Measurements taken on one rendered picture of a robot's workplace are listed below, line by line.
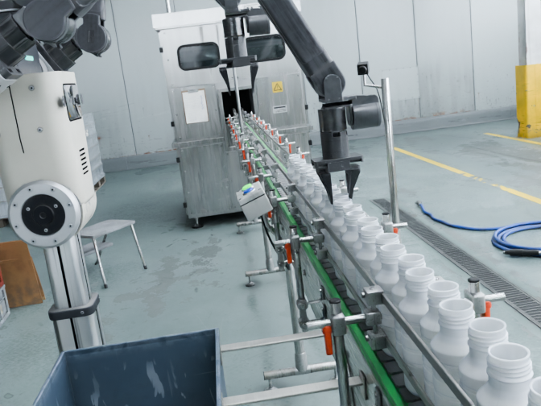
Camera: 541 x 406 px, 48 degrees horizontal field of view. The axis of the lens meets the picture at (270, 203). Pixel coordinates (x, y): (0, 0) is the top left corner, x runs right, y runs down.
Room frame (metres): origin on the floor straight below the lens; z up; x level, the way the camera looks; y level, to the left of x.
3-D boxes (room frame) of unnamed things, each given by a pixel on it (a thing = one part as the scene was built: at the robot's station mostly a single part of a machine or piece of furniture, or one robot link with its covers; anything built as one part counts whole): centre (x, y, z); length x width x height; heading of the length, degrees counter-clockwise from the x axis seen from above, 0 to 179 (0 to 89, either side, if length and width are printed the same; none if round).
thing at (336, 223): (1.20, -0.15, 1.08); 0.06 x 0.06 x 0.17
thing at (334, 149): (1.26, -0.15, 1.26); 0.10 x 0.07 x 0.07; 94
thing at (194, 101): (5.90, 0.61, 1.22); 0.23 x 0.03 x 0.32; 94
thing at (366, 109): (1.27, -0.19, 1.36); 0.12 x 0.09 x 0.12; 94
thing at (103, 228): (4.73, 1.45, 0.21); 0.61 x 0.47 x 0.41; 57
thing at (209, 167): (6.70, 0.24, 1.05); 1.60 x 1.40 x 2.10; 4
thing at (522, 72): (9.28, -4.18, 0.55); 0.40 x 0.40 x 1.10; 4
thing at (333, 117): (1.26, -0.16, 1.33); 0.07 x 0.06 x 0.07; 94
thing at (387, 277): (0.85, -0.17, 1.08); 0.06 x 0.06 x 0.17
